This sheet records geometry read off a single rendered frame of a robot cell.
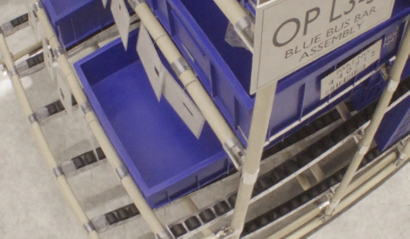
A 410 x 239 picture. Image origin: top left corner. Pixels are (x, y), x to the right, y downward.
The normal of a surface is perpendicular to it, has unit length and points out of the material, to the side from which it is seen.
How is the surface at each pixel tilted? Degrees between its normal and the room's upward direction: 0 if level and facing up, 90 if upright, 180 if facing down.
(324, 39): 90
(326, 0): 90
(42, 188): 0
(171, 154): 3
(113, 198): 0
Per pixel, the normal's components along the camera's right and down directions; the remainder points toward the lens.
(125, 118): -0.04, -0.44
